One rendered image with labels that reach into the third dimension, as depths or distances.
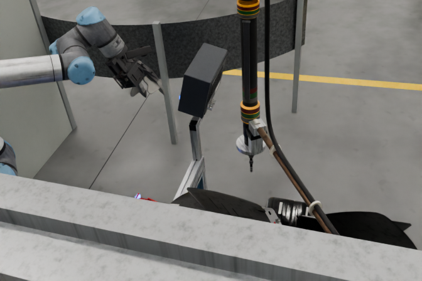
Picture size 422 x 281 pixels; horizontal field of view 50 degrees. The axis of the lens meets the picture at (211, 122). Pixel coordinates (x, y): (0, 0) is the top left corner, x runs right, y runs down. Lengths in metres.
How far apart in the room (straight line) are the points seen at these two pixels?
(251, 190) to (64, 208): 2.82
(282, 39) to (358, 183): 1.08
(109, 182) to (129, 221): 3.02
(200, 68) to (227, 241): 1.66
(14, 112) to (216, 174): 1.37
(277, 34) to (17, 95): 1.75
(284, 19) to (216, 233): 3.00
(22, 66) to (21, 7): 1.86
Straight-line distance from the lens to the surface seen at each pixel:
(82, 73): 1.31
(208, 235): 0.16
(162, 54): 2.93
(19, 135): 3.23
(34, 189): 0.19
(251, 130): 1.00
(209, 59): 1.86
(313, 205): 0.82
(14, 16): 3.12
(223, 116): 3.57
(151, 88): 1.50
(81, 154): 3.47
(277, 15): 3.09
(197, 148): 1.89
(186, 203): 1.36
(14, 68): 1.31
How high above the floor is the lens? 2.17
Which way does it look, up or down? 38 degrees down
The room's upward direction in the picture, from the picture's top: 5 degrees counter-clockwise
